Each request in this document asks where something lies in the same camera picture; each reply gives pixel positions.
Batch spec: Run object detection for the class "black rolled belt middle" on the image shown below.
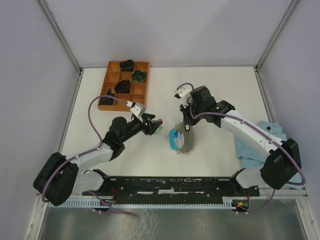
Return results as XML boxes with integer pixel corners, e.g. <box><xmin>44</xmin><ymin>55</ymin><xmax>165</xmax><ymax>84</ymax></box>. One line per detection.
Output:
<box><xmin>114</xmin><ymin>79</ymin><xmax>132</xmax><ymax>94</ymax></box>

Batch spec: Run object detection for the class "light blue cloth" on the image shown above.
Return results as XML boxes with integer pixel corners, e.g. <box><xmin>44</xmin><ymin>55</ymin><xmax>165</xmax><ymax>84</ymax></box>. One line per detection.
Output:
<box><xmin>234</xmin><ymin>120</ymin><xmax>287</xmax><ymax>169</ymax></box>

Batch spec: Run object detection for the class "white cable duct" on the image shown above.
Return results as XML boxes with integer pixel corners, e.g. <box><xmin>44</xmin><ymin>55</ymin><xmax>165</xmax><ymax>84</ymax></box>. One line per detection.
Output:
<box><xmin>48</xmin><ymin>196</ymin><xmax>237</xmax><ymax>208</ymax></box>

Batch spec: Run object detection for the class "wooden compartment tray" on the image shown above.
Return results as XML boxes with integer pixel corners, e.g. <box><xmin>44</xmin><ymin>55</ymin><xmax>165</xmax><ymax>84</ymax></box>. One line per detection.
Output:
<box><xmin>97</xmin><ymin>59</ymin><xmax>150</xmax><ymax>112</ymax></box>

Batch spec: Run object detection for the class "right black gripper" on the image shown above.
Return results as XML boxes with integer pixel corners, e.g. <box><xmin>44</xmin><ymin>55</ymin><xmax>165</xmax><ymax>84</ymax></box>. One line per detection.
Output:
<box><xmin>179</xmin><ymin>98</ymin><xmax>205</xmax><ymax>127</ymax></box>

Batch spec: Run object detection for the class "black green rolled belt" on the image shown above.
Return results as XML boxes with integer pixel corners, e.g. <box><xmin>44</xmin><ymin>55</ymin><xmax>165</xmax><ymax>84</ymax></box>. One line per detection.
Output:
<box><xmin>99</xmin><ymin>88</ymin><xmax>115</xmax><ymax>106</ymax></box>

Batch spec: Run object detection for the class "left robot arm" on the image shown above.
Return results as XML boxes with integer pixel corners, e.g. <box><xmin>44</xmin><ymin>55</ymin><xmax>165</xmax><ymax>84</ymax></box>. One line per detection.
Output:
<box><xmin>33</xmin><ymin>113</ymin><xmax>163</xmax><ymax>206</ymax></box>

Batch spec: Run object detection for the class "green blue rolled belt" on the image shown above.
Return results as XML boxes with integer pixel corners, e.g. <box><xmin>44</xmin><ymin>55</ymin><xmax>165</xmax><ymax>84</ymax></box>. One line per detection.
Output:
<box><xmin>131</xmin><ymin>70</ymin><xmax>147</xmax><ymax>83</ymax></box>

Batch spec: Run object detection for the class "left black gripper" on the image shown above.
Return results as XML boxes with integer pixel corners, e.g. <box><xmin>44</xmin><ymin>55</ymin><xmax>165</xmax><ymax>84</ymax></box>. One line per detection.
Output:
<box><xmin>120</xmin><ymin>112</ymin><xmax>163</xmax><ymax>143</ymax></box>

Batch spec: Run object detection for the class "black rolled belt top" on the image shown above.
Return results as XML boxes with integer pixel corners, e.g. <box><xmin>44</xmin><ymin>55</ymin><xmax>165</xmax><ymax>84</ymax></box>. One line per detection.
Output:
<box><xmin>119</xmin><ymin>59</ymin><xmax>135</xmax><ymax>72</ymax></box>

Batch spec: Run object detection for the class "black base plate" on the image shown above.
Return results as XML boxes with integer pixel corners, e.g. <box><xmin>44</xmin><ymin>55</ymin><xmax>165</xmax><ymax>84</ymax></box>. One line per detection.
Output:
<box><xmin>94</xmin><ymin>176</ymin><xmax>260</xmax><ymax>205</ymax></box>

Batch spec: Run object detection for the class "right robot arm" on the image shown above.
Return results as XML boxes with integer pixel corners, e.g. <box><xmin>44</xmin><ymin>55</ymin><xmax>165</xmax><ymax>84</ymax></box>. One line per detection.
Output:
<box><xmin>174</xmin><ymin>83</ymin><xmax>306</xmax><ymax>196</ymax></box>

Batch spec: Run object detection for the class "green tag key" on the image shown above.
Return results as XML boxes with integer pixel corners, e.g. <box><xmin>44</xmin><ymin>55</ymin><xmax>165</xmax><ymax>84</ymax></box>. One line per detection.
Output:
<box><xmin>154</xmin><ymin>125</ymin><xmax>163</xmax><ymax>135</ymax></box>

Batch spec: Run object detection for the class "aluminium frame post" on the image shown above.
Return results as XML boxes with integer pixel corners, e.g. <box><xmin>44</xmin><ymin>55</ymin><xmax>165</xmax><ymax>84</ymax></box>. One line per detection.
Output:
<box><xmin>255</xmin><ymin>0</ymin><xmax>301</xmax><ymax>72</ymax></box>
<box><xmin>36</xmin><ymin>0</ymin><xmax>82</xmax><ymax>73</ymax></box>

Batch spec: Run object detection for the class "black tag key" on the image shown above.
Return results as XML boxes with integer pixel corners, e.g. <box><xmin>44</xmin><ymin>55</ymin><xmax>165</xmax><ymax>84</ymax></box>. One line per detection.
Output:
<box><xmin>184</xmin><ymin>124</ymin><xmax>190</xmax><ymax>132</ymax></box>

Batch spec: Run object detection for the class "right aluminium frame post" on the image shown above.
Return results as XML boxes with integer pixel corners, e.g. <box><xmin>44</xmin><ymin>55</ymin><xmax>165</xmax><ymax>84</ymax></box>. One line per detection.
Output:
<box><xmin>255</xmin><ymin>0</ymin><xmax>301</xmax><ymax>72</ymax></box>

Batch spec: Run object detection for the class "left aluminium frame post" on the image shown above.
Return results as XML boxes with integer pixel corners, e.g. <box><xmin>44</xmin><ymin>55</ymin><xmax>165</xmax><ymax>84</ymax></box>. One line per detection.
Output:
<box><xmin>36</xmin><ymin>0</ymin><xmax>82</xmax><ymax>73</ymax></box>

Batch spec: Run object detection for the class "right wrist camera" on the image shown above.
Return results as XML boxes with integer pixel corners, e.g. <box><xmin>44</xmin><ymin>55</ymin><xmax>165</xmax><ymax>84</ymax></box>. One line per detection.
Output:
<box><xmin>174</xmin><ymin>86</ymin><xmax>192</xmax><ymax>99</ymax></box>

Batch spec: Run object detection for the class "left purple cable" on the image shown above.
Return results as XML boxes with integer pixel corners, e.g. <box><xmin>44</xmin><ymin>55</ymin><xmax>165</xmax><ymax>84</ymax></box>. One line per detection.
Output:
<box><xmin>41</xmin><ymin>96</ymin><xmax>136</xmax><ymax>216</ymax></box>

